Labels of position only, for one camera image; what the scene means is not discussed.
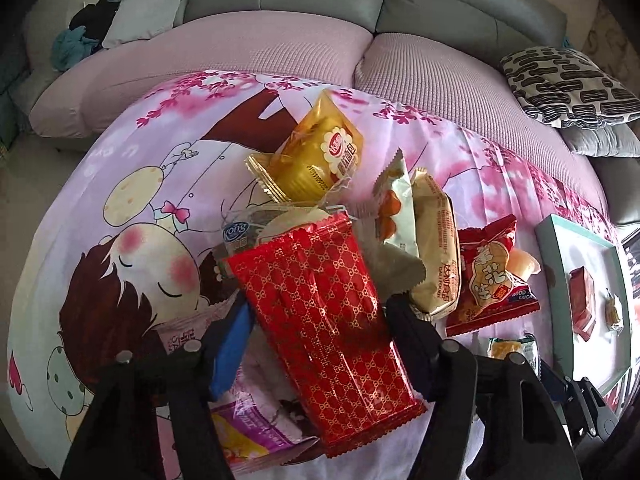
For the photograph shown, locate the pink knitted sofa cover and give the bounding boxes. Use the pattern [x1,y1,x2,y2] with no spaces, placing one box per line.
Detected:
[29,11,373,138]
[354,32,608,216]

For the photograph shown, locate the printed cartoon blanket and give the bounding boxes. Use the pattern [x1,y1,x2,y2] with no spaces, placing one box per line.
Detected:
[7,70,631,480]

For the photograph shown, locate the beige biscuit packet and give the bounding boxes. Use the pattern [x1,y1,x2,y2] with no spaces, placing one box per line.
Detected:
[350,149,427,293]

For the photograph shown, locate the small yellow snack packet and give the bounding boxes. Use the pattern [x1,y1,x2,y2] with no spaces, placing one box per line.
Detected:
[604,290,625,332]

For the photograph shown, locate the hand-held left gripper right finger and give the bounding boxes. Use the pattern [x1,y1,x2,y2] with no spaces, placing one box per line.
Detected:
[382,292,576,480]

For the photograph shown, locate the red gold-patterned snack packet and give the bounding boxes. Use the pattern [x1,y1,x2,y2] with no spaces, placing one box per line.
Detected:
[226,212,428,460]

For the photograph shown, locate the yellow bread packet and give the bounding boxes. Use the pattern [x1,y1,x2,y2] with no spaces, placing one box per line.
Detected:
[245,89,364,206]

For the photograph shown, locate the pale green pillow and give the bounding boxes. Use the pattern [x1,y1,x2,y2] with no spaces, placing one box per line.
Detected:
[102,0,198,50]

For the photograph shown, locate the teal cloth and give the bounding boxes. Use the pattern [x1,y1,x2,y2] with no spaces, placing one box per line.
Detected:
[52,27,101,72]

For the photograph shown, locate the purple and yellow snack packet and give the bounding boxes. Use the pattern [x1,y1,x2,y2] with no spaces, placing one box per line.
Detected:
[209,360,321,476]

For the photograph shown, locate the small green snack packet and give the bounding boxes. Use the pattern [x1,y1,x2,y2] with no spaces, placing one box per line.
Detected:
[487,334,541,377]

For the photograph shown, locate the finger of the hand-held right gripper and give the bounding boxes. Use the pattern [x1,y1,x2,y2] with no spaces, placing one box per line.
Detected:
[540,360,621,448]

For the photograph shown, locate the cream long pastry packet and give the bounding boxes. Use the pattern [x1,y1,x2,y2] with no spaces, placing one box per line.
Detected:
[410,167,462,322]

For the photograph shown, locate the black and white patterned pillow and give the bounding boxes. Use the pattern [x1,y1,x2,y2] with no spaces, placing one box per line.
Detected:
[500,46,640,128]

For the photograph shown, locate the teal-rimmed cardboard box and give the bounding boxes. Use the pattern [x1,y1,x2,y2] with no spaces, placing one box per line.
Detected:
[535,214,633,408]

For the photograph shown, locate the pink snack packet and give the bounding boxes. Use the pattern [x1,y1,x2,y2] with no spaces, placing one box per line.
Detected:
[155,295,241,361]

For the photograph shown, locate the red cartoon snack packet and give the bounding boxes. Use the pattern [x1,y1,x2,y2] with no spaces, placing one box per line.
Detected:
[444,214,541,337]

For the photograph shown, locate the dark clothing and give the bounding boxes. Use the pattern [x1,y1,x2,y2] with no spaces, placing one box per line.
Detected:
[69,0,123,43]

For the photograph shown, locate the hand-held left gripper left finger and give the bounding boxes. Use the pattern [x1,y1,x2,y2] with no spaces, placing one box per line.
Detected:
[60,291,261,480]

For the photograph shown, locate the grey pillow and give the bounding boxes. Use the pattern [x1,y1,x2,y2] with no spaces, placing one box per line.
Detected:
[565,122,640,159]

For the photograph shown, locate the small red snack packet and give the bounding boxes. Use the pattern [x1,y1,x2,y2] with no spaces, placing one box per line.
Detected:
[569,267,597,341]

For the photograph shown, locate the clear pastry packet blue label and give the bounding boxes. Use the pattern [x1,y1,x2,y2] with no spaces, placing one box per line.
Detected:
[220,206,337,257]

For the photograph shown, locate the clear jelly cup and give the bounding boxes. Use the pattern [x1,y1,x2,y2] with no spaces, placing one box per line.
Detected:
[505,249,541,286]

